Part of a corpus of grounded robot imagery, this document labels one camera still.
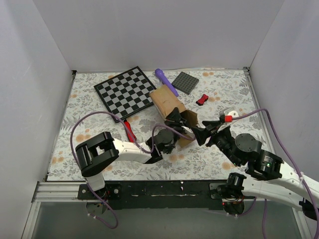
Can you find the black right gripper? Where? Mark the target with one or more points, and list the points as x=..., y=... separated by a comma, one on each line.
x=211, y=134

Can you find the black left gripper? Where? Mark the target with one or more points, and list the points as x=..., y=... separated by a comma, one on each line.
x=176, y=121

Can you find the brown taped cardboard box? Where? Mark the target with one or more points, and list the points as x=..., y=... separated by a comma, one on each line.
x=165, y=101

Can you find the red black knife cap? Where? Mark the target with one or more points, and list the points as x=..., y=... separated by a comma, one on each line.
x=202, y=100

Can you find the red black utility knife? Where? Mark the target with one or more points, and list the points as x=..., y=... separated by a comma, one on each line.
x=129, y=132

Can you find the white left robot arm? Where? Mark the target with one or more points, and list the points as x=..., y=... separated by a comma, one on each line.
x=97, y=153

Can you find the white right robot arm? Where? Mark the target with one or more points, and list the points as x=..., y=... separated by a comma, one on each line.
x=298, y=191

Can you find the dark grey studded plate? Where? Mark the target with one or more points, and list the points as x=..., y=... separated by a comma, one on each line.
x=185, y=83

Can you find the black white checkerboard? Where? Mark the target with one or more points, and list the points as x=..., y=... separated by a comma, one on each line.
x=126, y=93

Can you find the purple cylindrical handle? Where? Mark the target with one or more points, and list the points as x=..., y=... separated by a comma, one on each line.
x=161, y=76

